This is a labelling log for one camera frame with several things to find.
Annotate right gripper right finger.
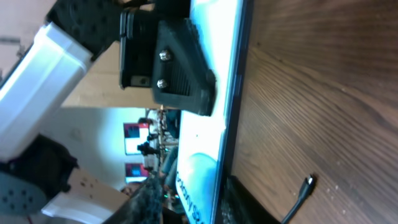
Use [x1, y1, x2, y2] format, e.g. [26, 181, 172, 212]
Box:
[221, 175, 280, 224]

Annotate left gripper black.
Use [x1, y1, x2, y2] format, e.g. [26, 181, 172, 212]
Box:
[119, 0, 216, 116]

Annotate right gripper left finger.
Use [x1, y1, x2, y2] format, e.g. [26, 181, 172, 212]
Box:
[103, 176, 162, 224]

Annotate blue Galaxy smartphone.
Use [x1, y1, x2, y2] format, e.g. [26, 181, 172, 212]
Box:
[175, 0, 253, 224]

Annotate black USB charging cable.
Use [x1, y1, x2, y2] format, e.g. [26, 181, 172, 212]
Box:
[281, 174, 318, 224]

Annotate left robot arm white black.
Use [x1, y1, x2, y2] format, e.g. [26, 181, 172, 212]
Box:
[1, 0, 216, 223]

